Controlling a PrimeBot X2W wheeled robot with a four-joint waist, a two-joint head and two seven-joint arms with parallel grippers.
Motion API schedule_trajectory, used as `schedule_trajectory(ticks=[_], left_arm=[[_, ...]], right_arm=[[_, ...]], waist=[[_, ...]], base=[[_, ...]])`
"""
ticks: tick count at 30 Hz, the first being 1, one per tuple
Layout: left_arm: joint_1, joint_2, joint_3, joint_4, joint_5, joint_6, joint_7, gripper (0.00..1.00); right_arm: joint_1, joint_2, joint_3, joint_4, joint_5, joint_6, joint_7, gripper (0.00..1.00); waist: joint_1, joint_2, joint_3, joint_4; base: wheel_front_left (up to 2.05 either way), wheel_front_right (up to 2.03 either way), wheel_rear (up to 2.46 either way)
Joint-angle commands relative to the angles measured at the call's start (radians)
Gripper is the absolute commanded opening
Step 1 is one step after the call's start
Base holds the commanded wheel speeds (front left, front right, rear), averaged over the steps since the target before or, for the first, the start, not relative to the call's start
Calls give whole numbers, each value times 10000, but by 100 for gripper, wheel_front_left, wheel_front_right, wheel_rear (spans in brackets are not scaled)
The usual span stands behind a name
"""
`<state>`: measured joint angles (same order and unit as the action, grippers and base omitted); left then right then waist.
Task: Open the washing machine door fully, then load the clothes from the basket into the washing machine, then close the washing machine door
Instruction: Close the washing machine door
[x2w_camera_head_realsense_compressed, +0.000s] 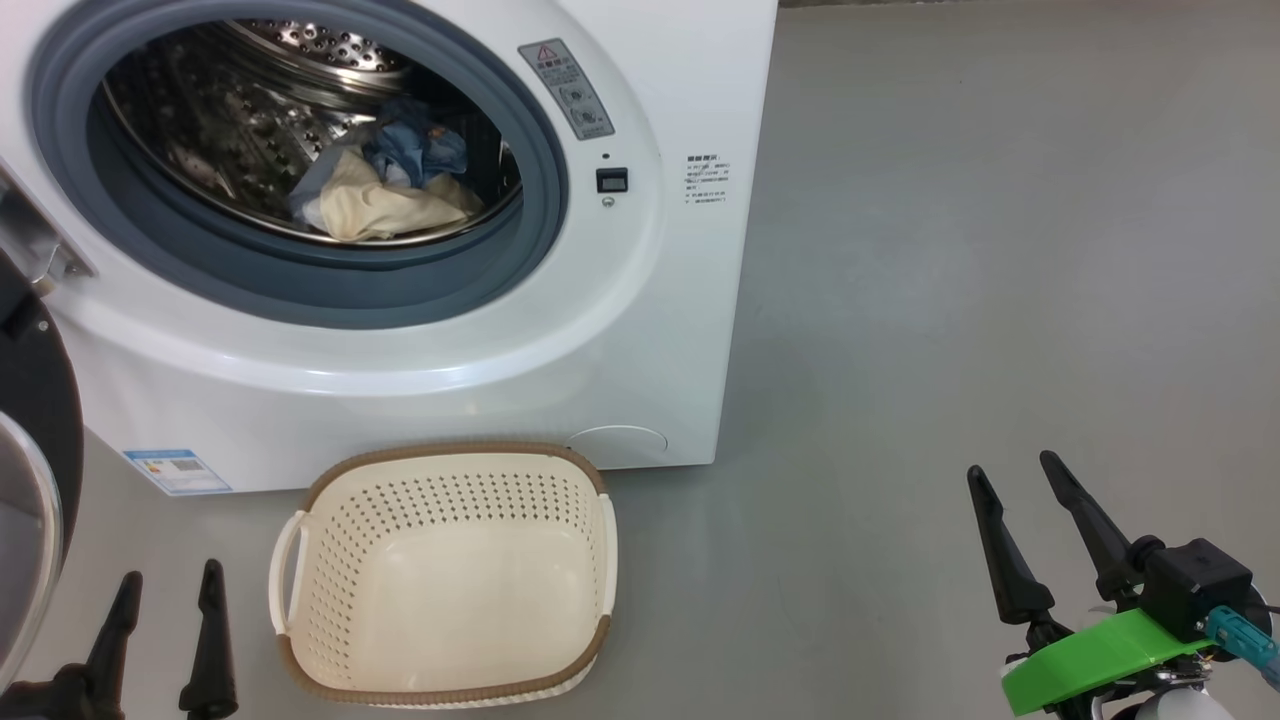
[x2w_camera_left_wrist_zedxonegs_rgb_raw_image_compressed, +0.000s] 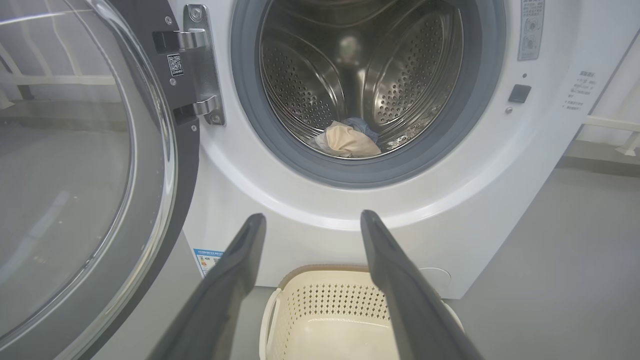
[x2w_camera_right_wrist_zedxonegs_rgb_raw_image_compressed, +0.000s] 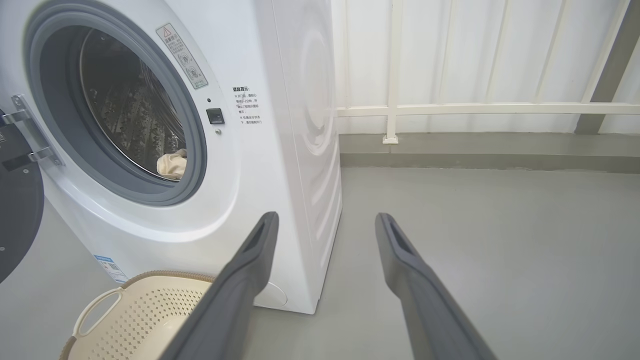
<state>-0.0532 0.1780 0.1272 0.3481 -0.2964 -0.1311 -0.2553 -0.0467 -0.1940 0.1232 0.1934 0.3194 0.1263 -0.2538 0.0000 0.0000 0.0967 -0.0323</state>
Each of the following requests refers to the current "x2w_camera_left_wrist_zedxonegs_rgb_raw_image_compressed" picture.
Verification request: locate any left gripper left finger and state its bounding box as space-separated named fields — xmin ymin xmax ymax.
xmin=147 ymin=213 xmax=267 ymax=360

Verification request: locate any white metal railing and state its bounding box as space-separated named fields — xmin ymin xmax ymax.
xmin=582 ymin=115 xmax=640 ymax=157

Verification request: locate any blue energy label sticker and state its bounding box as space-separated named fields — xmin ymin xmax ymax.
xmin=193 ymin=247 xmax=224 ymax=278

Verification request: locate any small printed text label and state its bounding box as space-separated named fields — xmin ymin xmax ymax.
xmin=565 ymin=70 xmax=598 ymax=112

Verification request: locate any blue bear-print garment beige lining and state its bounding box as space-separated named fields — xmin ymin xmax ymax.
xmin=316 ymin=120 xmax=382 ymax=160

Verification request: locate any metal door hinge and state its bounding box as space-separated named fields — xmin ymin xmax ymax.
xmin=152 ymin=4 xmax=227 ymax=127

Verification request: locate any grey warning sticker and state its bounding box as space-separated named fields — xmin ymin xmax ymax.
xmin=517 ymin=0 xmax=545 ymax=62

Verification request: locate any round white filter cover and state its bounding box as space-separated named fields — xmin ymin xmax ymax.
xmin=417 ymin=267 xmax=452 ymax=296

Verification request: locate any white front-load washing machine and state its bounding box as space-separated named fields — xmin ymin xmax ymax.
xmin=167 ymin=0 xmax=640 ymax=300

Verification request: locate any black round glass washer door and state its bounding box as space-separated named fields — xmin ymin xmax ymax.
xmin=0 ymin=0 xmax=201 ymax=360

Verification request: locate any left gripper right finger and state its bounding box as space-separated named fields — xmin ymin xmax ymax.
xmin=360 ymin=209 xmax=483 ymax=360

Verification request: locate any cream perforated laundry basket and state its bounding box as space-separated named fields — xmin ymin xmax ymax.
xmin=259 ymin=265 xmax=466 ymax=360

